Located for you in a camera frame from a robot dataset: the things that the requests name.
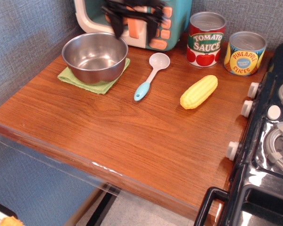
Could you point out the green folded cloth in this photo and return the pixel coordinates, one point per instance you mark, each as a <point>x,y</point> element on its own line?
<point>68,77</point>

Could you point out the black toy stove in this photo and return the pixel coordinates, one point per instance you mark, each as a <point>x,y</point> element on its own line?
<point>255,196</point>

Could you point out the teal toy microwave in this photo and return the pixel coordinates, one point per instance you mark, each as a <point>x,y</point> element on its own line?
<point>92,18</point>

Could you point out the white spoon teal handle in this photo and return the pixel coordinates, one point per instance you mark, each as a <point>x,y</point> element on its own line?
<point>158,61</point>

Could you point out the pineapple slices can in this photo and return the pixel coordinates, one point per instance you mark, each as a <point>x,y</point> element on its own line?
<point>244,53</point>

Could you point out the tomato sauce can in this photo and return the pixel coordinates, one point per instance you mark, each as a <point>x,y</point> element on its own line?
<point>206,34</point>

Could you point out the stainless steel bowl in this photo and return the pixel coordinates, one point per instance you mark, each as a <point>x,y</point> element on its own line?
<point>95,58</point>

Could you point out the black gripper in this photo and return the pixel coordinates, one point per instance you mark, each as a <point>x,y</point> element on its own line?
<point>150,11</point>

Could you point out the yellow toy corn cob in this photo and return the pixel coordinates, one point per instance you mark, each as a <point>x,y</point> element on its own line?
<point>196,94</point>

